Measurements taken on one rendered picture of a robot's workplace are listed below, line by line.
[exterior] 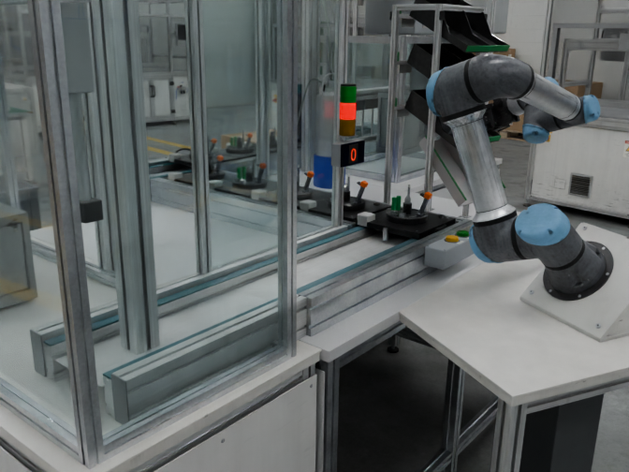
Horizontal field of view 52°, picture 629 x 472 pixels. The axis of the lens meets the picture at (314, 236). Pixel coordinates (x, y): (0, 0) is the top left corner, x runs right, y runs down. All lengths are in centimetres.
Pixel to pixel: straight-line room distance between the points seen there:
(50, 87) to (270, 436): 88
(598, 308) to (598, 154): 448
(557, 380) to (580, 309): 33
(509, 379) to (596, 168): 483
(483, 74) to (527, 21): 996
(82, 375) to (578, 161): 554
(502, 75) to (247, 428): 101
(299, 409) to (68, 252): 72
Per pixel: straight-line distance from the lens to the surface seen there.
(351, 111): 202
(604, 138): 616
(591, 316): 177
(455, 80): 171
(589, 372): 158
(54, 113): 100
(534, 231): 169
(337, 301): 164
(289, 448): 157
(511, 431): 150
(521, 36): 1166
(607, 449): 295
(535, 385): 148
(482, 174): 175
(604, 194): 622
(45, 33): 99
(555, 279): 181
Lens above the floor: 156
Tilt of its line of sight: 17 degrees down
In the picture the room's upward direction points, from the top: 1 degrees clockwise
